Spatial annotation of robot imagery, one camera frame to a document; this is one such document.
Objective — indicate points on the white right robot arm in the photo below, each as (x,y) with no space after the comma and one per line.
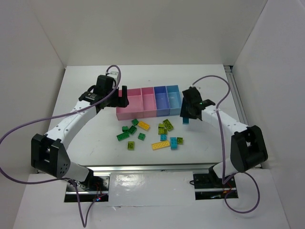
(247,146)

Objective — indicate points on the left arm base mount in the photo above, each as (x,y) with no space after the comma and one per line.
(98,190)

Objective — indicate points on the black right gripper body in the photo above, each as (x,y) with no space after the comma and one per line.
(187,105)

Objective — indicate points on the yellow short lego brick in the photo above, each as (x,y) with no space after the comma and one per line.
(143,126)

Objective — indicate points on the dark green upturned lego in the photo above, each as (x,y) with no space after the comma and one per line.
(132,130)

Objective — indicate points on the lime stacked lego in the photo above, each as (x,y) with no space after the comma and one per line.
(162,129)

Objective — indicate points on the large pink bin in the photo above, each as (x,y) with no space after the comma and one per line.
(135,108)

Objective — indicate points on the aluminium right rail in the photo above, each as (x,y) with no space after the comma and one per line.
(235,93)

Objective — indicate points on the small cyan lego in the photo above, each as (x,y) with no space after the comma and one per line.
(163,137)

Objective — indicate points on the lime long lego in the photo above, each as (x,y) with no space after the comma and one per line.
(168,125)

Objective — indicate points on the dark green lego right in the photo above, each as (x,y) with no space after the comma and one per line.
(141,136)

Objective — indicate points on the small dark green lego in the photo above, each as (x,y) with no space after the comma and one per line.
(125,128)

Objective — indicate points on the aluminium rail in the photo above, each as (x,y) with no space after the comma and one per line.
(235,93)
(156,167)

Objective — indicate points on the dark blue bin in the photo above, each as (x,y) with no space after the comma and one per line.
(162,101)

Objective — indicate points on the dark green long lego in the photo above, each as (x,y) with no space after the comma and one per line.
(122,136)

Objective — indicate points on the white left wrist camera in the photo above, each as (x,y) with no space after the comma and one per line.
(114,75)

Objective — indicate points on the dark green square lego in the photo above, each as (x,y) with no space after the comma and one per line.
(135,122)

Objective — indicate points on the light blue bin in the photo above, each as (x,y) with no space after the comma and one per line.
(175,100)

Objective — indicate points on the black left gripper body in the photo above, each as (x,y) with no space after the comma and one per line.
(123,97)

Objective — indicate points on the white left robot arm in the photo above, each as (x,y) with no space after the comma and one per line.
(49,151)

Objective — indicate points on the aluminium front rail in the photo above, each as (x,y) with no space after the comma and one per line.
(156,167)

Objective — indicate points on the small pink bin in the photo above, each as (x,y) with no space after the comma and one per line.
(149,102)

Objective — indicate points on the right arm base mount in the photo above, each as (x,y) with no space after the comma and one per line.
(208,185)

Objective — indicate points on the yellow long lego plate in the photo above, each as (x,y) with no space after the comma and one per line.
(160,145)

